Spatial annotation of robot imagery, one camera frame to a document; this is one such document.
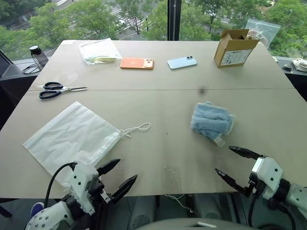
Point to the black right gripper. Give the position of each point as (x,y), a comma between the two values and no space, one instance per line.
(254,189)

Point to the orange smartphone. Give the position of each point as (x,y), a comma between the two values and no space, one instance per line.
(134,63)

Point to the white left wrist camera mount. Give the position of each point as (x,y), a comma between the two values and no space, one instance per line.
(82,182)

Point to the clear zip plastic bag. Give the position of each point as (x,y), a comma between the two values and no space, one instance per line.
(268,30)

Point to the light blue folded towel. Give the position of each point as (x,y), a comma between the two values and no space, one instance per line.
(211,121)

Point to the black water bottle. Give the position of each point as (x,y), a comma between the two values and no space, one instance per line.
(39,56)

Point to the white crumpled cloth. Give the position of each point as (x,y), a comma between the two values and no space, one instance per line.
(299,64)

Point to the black window frame post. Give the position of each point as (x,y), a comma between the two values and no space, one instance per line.
(173,19)

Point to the small dark object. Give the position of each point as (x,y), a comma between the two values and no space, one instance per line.
(287,67)

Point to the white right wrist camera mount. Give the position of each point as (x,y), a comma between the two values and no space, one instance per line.
(269,172)

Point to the light blue smartphone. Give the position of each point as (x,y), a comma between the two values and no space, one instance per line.
(181,62)

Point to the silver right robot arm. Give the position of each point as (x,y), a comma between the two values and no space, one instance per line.
(297,197)

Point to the open cardboard box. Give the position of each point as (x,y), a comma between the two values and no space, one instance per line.
(236,54)

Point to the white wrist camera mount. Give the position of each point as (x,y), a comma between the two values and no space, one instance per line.
(82,182)
(269,172)

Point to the blue and white rounded object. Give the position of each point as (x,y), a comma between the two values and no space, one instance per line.
(37,209)

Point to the clear plastic bag with papers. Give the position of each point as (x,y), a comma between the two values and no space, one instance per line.
(99,51)

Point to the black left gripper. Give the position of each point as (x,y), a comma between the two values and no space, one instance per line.
(98,189)

